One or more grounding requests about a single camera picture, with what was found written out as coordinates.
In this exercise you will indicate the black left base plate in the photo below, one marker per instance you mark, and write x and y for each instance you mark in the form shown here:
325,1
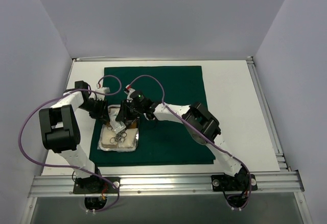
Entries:
93,185

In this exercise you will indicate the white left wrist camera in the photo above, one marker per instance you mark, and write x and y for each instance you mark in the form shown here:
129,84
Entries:
103,90

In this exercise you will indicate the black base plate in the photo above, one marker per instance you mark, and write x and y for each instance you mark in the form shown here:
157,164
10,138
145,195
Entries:
227,183
93,185

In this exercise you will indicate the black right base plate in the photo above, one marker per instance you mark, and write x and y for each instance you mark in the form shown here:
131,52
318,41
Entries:
227,183

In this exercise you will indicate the white gauze pad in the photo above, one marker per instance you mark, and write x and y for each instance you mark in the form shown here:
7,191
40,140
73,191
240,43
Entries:
128,143

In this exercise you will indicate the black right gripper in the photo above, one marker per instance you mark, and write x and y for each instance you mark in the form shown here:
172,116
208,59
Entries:
128,112

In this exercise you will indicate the dark green surgical cloth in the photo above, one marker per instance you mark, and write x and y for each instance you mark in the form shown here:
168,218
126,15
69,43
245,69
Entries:
160,142

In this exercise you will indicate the aluminium front rail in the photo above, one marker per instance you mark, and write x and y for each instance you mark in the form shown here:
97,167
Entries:
156,185

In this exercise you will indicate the aluminium right side rail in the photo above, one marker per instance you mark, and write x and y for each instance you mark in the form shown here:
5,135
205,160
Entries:
274,138

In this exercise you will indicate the steel scissors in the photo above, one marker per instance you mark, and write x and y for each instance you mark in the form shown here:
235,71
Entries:
118,137

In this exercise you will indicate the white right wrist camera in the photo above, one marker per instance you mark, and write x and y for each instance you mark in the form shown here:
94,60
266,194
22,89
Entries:
128,90

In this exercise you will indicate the stainless steel instrument tray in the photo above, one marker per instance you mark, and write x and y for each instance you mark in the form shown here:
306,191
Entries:
130,125

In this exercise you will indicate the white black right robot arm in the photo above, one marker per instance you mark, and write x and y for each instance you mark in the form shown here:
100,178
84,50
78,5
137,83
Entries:
202,126

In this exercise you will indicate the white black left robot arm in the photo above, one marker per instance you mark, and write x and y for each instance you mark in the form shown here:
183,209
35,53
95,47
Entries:
60,132

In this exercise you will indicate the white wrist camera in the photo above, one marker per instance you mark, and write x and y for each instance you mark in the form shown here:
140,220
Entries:
128,90
103,90

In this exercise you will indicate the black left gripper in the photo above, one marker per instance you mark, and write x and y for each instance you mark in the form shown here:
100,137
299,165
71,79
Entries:
103,110

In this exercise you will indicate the white suture packet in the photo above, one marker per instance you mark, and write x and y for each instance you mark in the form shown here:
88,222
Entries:
117,126

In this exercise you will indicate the aluminium rail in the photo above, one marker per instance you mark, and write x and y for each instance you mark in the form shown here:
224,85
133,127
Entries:
156,185
274,138

